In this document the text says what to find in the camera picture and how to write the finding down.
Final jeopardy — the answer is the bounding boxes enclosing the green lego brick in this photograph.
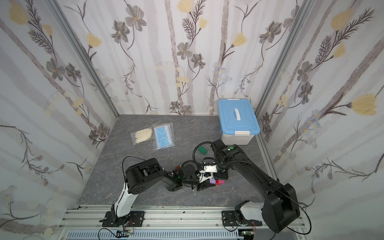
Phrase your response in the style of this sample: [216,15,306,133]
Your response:
[198,146,208,155]

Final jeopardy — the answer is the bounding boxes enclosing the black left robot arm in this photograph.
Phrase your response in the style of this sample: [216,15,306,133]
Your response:
[111,158,218,224]

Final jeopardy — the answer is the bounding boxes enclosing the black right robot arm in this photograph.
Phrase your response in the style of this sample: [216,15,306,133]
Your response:
[192,140,304,234]

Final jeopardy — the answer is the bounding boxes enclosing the blue lid storage box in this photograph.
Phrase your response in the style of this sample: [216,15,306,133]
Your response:
[218,99,261,146]

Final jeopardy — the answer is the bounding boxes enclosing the bagged blue face mask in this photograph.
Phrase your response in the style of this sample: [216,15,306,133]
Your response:
[152,123,175,150]

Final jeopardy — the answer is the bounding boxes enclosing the bagged cream gloves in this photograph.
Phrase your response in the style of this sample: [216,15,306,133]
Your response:
[131,128,153,145]

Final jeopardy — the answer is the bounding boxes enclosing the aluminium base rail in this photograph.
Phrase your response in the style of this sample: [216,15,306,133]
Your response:
[55,205,310,240]

